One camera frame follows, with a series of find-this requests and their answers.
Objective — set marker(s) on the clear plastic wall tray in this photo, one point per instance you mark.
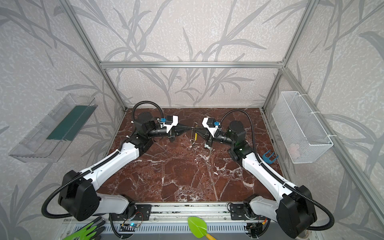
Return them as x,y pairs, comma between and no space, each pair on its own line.
48,141

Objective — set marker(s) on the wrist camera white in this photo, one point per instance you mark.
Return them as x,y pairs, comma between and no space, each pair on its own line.
169,122
212,126

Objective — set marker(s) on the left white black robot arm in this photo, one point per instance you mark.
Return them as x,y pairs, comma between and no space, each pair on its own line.
79,196

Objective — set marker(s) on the blue toy rake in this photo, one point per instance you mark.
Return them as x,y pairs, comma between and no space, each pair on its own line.
269,157

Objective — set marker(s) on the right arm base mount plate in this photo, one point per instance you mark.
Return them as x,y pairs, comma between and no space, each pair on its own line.
238,213

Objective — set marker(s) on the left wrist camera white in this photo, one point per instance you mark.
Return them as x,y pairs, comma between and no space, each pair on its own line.
169,122

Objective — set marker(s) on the white wire mesh basket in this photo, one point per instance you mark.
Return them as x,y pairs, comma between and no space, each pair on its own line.
298,124

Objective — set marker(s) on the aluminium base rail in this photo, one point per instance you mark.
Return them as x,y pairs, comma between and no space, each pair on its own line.
172,218

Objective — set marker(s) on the green toy shovel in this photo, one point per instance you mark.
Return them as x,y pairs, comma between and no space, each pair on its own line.
199,228

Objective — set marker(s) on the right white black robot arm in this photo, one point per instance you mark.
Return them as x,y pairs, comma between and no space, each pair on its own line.
291,207

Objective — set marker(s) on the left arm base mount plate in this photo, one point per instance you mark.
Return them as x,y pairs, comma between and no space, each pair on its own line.
140,212

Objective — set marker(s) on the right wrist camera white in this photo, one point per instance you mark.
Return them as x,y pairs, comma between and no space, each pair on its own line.
212,126

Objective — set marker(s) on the pink object in basket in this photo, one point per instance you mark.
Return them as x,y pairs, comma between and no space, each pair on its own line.
294,150

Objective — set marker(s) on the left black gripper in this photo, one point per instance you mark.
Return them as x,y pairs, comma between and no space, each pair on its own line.
172,132

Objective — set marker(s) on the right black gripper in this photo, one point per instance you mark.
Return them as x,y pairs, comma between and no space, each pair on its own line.
208,137

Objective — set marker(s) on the green black work glove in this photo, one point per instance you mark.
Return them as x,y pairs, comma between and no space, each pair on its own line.
91,231

